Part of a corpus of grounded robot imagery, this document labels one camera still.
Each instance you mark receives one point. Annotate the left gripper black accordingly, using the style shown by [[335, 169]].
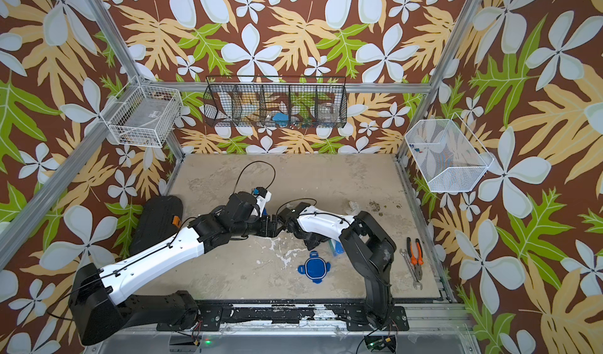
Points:
[[268, 220]]

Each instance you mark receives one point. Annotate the blue jar lid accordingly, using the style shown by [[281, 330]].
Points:
[[315, 268]]

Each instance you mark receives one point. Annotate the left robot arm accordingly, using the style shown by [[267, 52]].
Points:
[[104, 301]]

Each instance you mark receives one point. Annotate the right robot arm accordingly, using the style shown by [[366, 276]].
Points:
[[368, 247]]

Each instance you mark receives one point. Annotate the blue object in basket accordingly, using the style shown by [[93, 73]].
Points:
[[281, 119]]

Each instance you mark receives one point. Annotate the black tool case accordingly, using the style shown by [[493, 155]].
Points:
[[161, 218]]

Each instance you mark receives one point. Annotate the metal wrench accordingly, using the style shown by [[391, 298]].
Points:
[[415, 281]]

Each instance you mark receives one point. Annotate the white mesh basket right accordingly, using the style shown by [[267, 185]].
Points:
[[448, 154]]

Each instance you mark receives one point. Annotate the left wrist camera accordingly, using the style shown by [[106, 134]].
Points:
[[263, 196]]

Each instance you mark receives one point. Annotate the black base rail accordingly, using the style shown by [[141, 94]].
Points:
[[213, 316]]

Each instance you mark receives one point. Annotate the black wire basket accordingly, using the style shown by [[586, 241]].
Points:
[[252, 100]]

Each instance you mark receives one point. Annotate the orange handled pliers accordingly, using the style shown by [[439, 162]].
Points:
[[414, 249]]

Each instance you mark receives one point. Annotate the white wire basket left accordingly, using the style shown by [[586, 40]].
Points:
[[143, 114]]

